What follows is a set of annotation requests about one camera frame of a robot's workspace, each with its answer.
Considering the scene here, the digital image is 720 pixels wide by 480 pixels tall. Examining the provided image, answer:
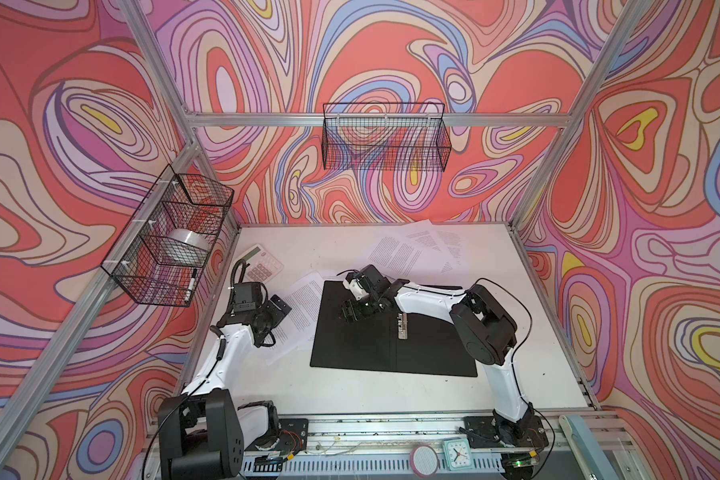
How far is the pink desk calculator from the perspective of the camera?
104cm

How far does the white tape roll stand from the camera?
0.70 metres

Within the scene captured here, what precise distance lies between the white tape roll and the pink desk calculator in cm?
30
